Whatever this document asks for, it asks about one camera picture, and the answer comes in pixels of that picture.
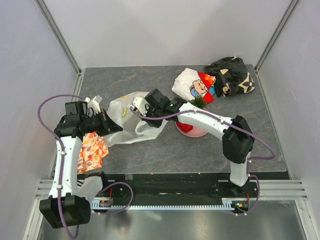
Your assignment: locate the white cartoon print cloth bag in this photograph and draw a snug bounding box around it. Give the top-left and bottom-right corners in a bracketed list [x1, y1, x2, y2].
[171, 68, 216, 104]

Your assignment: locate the aluminium frame post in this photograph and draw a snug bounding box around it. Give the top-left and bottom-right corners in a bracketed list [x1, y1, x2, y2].
[254, 0, 301, 73]
[33, 0, 84, 76]

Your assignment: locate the purple cable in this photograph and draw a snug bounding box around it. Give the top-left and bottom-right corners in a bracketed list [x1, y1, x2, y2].
[129, 106, 276, 217]
[37, 93, 136, 239]

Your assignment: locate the red fake bell pepper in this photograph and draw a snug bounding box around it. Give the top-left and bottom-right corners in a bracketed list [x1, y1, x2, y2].
[177, 122, 194, 133]

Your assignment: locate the fake pineapple green crown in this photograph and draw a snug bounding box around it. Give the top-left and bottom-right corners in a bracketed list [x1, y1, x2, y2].
[189, 96, 208, 110]

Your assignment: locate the orange floral cloth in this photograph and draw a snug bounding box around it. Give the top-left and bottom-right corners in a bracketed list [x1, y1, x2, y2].
[77, 132, 109, 175]

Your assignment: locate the grey slotted cable duct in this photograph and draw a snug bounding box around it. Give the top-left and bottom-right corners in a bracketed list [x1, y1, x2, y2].
[91, 198, 235, 211]

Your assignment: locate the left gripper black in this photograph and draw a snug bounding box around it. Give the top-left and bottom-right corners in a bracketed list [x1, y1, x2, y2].
[80, 108, 123, 137]

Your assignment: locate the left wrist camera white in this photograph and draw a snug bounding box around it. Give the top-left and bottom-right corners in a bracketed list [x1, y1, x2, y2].
[84, 95, 103, 115]

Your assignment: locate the white plastic bag fruit print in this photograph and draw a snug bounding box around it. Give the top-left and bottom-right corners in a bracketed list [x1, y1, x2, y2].
[104, 91, 168, 147]

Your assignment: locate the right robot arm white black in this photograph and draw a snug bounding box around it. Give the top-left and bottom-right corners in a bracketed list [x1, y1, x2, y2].
[132, 89, 255, 197]

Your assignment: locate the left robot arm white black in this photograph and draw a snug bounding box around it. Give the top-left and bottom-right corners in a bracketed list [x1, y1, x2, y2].
[39, 96, 123, 229]

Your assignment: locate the right aluminium frame post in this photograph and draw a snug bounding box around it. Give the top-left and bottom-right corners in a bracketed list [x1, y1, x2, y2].
[254, 0, 301, 73]

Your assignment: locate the pink plate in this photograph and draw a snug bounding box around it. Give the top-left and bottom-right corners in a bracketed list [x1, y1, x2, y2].
[175, 122, 207, 138]

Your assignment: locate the left aluminium frame post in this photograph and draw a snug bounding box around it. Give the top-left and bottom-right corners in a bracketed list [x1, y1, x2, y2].
[33, 0, 84, 76]

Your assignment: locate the black beige patterned cloth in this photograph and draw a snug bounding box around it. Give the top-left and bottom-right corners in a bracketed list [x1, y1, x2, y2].
[203, 56, 255, 97]

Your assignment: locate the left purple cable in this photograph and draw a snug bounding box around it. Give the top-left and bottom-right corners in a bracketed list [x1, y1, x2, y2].
[37, 93, 136, 239]

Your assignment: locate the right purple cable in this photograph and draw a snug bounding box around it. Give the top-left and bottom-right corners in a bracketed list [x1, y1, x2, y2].
[129, 106, 276, 217]

